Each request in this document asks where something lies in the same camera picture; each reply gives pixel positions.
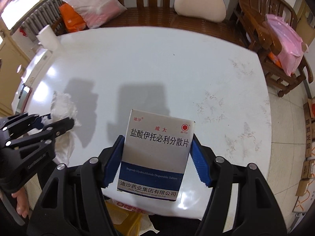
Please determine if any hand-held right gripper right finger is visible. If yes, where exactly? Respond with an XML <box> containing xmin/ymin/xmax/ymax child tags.
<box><xmin>189</xmin><ymin>134</ymin><xmax>288</xmax><ymax>236</ymax></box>

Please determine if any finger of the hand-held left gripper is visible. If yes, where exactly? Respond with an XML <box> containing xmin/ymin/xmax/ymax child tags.
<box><xmin>4</xmin><ymin>117</ymin><xmax>76</xmax><ymax>153</ymax></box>
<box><xmin>0</xmin><ymin>113</ymin><xmax>53</xmax><ymax>134</ymax></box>

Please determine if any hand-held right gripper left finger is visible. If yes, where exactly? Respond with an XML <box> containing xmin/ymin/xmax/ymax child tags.
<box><xmin>27</xmin><ymin>135</ymin><xmax>126</xmax><ymax>236</ymax></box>

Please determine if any white tissue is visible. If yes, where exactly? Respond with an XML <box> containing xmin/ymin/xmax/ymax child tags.
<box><xmin>40</xmin><ymin>91</ymin><xmax>82</xmax><ymax>168</ymax></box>

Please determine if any white blue medicine box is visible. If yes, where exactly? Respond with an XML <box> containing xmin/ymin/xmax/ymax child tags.
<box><xmin>116</xmin><ymin>109</ymin><xmax>196</xmax><ymax>202</ymax></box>

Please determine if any person's left hand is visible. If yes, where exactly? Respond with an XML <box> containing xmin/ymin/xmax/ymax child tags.
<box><xmin>11</xmin><ymin>190</ymin><xmax>31</xmax><ymax>218</ymax></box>

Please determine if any smartphone red case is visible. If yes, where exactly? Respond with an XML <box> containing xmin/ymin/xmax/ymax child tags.
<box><xmin>20</xmin><ymin>84</ymin><xmax>32</xmax><ymax>109</ymax></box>

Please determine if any yellow wooden cabinet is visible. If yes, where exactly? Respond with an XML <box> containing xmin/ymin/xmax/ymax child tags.
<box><xmin>0</xmin><ymin>17</ymin><xmax>31</xmax><ymax>117</ymax></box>

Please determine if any yellow plastic stool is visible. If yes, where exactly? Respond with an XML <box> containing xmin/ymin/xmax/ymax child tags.
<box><xmin>105</xmin><ymin>199</ymin><xmax>148</xmax><ymax>236</ymax></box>

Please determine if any person's black trouser leg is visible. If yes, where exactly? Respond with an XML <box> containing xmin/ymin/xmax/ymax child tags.
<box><xmin>148</xmin><ymin>213</ymin><xmax>206</xmax><ymax>236</ymax></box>

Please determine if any white paper towel roll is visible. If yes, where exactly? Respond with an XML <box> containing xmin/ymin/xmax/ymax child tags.
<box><xmin>36</xmin><ymin>25</ymin><xmax>60</xmax><ymax>52</ymax></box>

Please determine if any grey radiator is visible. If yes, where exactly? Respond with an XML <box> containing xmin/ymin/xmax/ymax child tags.
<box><xmin>21</xmin><ymin>0</ymin><xmax>63</xmax><ymax>36</ymax></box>

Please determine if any cardboard box red print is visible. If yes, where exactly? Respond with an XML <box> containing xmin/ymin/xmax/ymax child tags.
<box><xmin>292</xmin><ymin>178</ymin><xmax>315</xmax><ymax>214</ymax></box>
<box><xmin>301</xmin><ymin>159</ymin><xmax>315</xmax><ymax>180</ymax></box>
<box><xmin>303</xmin><ymin>98</ymin><xmax>315</xmax><ymax>158</ymax></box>

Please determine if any orange bag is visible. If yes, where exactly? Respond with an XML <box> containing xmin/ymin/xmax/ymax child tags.
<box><xmin>59</xmin><ymin>2</ymin><xmax>88</xmax><ymax>33</ymax></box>

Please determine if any white plastic bag on bench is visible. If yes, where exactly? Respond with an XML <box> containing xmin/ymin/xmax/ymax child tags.
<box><xmin>62</xmin><ymin>0</ymin><xmax>128</xmax><ymax>29</ymax></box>

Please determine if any wooden armchair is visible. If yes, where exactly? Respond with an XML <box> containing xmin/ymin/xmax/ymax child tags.
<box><xmin>237</xmin><ymin>0</ymin><xmax>315</xmax><ymax>98</ymax></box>

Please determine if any wooden bench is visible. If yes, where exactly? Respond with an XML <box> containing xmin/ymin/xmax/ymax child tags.
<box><xmin>53</xmin><ymin>0</ymin><xmax>249</xmax><ymax>49</ymax></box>

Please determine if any pink plastic bag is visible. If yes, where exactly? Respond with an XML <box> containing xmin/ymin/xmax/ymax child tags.
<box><xmin>265</xmin><ymin>14</ymin><xmax>309</xmax><ymax>77</ymax></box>

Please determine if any beige cushion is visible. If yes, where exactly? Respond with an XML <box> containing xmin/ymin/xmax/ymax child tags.
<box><xmin>174</xmin><ymin>0</ymin><xmax>227</xmax><ymax>23</ymax></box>

